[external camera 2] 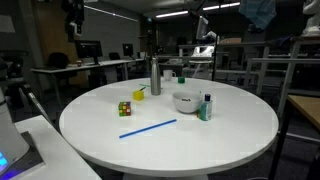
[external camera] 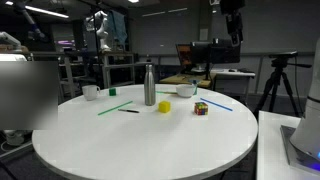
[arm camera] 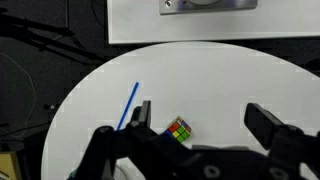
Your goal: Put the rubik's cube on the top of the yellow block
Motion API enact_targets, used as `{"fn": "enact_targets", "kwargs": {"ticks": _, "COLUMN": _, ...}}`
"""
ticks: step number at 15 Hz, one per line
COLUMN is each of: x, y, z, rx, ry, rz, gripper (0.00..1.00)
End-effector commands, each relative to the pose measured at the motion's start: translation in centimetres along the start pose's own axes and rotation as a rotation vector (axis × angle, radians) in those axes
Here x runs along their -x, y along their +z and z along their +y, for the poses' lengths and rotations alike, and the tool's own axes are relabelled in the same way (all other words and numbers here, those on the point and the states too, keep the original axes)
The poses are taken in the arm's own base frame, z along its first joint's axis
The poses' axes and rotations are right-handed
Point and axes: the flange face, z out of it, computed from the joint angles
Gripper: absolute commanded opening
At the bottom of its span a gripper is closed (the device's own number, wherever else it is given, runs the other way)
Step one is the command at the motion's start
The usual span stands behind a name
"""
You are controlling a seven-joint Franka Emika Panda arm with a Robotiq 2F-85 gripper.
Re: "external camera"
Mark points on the blue straw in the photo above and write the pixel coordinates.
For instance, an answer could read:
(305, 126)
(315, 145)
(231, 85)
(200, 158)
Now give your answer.
(216, 104)

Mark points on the white robot stand table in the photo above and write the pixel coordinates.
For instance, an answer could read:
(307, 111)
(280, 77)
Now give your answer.
(270, 150)

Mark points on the hand sanitizer bottle blue cap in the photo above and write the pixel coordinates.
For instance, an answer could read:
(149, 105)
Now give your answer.
(194, 81)

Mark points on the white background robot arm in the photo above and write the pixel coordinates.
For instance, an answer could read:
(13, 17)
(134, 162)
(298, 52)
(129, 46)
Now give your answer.
(102, 30)
(8, 38)

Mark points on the white mug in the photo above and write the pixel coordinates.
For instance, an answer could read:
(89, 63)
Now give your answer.
(89, 92)

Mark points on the white bowl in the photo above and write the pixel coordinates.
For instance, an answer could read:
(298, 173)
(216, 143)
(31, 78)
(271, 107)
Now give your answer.
(185, 91)

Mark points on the multicoloured rubik's cube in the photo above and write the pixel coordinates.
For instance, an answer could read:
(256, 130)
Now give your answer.
(201, 108)

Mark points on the grey metal base plate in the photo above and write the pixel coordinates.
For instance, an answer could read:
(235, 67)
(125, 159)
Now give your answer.
(291, 150)

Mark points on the grey metal frame table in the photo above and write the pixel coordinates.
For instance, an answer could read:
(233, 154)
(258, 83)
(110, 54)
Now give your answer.
(116, 66)
(68, 66)

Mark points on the green straw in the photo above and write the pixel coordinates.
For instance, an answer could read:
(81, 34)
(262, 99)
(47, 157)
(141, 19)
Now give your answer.
(166, 92)
(115, 108)

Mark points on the wooden desk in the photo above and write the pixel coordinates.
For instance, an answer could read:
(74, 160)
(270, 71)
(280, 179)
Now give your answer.
(176, 80)

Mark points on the hanging blue cloth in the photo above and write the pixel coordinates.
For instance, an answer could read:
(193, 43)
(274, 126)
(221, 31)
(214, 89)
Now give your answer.
(119, 28)

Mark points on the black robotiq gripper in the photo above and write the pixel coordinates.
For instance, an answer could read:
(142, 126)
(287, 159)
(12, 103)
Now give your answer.
(234, 23)

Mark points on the stainless steel water bottle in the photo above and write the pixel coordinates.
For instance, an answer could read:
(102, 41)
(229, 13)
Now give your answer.
(150, 86)

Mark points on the black pen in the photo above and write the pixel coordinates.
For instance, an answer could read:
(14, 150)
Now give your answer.
(128, 110)

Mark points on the monitor with orange screen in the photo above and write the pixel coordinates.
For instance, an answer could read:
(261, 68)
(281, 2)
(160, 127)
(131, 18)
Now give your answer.
(183, 55)

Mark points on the white office desk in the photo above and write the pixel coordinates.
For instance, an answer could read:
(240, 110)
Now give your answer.
(233, 74)

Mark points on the green cube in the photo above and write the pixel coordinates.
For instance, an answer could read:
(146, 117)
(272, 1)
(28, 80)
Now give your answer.
(112, 92)

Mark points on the yellow block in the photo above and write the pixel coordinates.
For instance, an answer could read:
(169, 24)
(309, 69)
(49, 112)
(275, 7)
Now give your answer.
(164, 107)

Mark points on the black camera tripod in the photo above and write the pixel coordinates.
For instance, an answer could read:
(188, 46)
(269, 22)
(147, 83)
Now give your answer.
(276, 80)

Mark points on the long ceiling light strip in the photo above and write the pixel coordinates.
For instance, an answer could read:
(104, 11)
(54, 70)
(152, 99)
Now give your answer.
(40, 10)

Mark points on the black computer monitor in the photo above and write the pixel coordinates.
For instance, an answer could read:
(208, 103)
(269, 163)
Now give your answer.
(220, 53)

